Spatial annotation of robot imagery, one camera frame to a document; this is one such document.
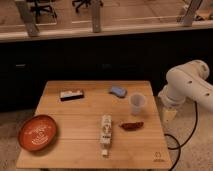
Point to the orange round bowl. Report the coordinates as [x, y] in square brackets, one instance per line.
[37, 132]

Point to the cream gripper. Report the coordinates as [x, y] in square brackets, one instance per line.
[168, 114]

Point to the metal frame post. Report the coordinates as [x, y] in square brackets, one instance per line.
[27, 18]
[95, 13]
[190, 13]

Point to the black office chair left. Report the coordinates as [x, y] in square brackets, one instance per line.
[39, 6]

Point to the white bottle with label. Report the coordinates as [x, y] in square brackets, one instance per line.
[106, 134]

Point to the metal frame post right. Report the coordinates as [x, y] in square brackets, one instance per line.
[190, 13]

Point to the metal frame post middle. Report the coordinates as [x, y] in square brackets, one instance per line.
[95, 13]

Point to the black and white eraser block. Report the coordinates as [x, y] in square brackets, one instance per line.
[71, 94]

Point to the black office chair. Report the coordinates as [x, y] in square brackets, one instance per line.
[78, 3]
[39, 6]

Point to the metal frame post left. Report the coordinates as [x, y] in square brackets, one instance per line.
[27, 18]

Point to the black office chair right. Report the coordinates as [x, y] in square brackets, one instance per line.
[78, 3]

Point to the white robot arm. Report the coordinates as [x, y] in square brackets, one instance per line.
[186, 81]

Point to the clear plastic cup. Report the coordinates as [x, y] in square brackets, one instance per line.
[137, 102]

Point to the dark red dried pepper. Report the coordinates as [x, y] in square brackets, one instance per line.
[132, 126]

